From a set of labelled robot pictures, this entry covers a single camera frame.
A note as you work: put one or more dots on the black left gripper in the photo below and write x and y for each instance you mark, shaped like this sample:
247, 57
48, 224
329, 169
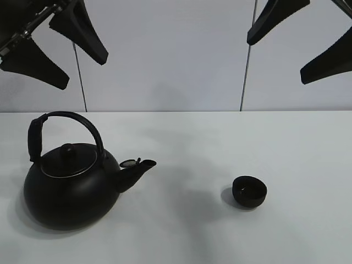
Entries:
19, 52

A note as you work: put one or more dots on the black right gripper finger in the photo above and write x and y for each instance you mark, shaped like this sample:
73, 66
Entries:
274, 12
335, 60

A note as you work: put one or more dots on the black round teapot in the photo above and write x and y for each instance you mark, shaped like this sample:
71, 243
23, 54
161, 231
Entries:
74, 185

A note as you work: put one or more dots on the small black teacup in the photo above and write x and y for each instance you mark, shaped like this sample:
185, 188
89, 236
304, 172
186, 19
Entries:
248, 191

